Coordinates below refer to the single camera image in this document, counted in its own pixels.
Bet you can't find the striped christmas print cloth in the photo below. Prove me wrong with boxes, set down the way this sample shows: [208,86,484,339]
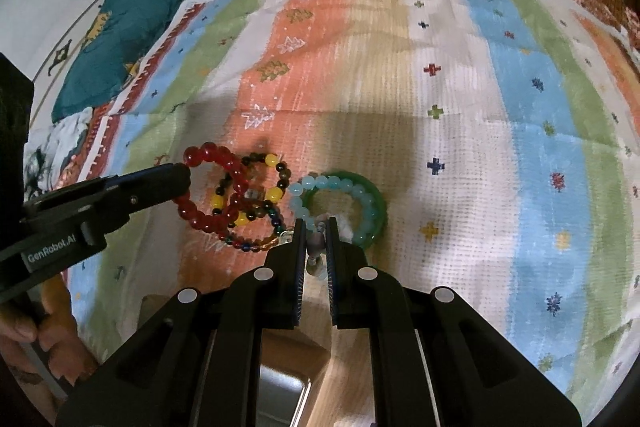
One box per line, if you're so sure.
[65,0,640,410]

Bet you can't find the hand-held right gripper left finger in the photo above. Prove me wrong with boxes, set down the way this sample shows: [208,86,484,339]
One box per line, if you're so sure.
[55,219,308,427]

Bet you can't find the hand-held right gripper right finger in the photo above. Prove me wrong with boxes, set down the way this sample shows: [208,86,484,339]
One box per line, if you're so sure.
[325,217,583,427]

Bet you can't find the jewelry box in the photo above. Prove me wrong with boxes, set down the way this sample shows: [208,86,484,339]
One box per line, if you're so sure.
[141,279,353,427]

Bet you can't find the person's left hand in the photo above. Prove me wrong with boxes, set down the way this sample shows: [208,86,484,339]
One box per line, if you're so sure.
[0,279,101,388]

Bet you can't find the teal cloth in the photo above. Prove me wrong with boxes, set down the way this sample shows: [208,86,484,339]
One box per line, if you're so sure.
[51,0,198,124]

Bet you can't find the red bead bracelet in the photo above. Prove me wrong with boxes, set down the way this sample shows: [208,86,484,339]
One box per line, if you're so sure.
[172,144,251,233]

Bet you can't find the small white ornament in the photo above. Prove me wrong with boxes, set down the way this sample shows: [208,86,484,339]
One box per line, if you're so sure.
[332,217,367,246]

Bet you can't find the multicolour yellow bead bracelet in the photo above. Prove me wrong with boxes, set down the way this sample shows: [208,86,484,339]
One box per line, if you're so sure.
[210,151,293,254]

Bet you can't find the light blue bead bracelet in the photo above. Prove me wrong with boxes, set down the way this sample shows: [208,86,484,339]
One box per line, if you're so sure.
[286,174,382,244]

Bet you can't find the white patterned cloth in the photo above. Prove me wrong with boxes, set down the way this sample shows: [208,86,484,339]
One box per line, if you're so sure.
[22,107,97,204]

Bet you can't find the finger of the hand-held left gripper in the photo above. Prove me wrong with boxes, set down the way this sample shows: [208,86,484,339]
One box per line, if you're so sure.
[21,162,192,238]

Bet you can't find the green jade bangle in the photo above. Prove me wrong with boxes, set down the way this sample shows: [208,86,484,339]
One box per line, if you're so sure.
[310,170,389,250]

